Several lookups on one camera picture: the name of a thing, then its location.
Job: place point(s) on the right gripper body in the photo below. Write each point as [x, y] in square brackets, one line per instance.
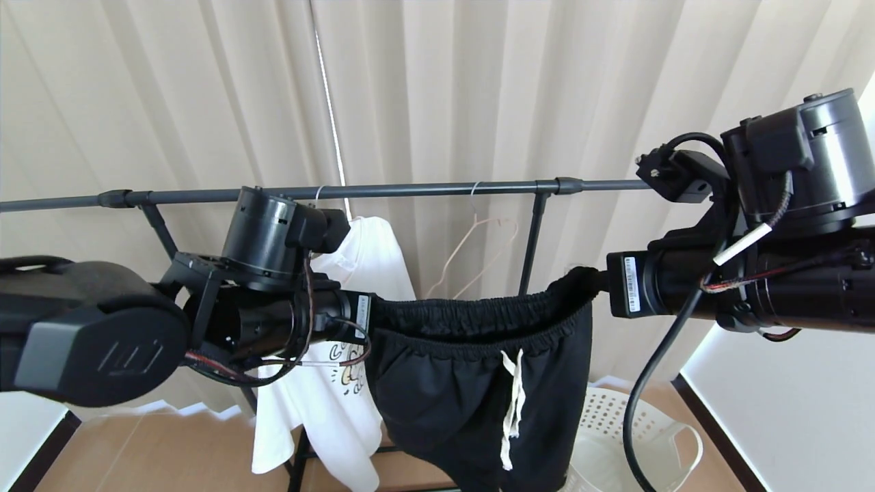
[677, 280]

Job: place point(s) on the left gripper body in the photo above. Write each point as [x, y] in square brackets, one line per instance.
[328, 314]

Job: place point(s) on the white printed t-shirt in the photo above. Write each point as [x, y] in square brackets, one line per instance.
[369, 260]

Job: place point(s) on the pink clothes hanger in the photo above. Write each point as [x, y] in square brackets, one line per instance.
[318, 193]
[473, 198]

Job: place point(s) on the black garment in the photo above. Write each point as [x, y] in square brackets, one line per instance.
[444, 396]

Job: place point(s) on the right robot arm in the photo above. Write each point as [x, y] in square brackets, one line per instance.
[820, 157]

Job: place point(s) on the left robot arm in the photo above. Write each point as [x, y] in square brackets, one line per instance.
[89, 328]

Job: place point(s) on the black clothes rack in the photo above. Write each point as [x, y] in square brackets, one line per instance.
[410, 190]

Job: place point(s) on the white laundry basket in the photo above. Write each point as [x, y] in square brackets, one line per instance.
[615, 424]

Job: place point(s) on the beige curtain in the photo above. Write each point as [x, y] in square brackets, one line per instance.
[171, 89]

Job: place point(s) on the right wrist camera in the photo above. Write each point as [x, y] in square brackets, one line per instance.
[683, 178]

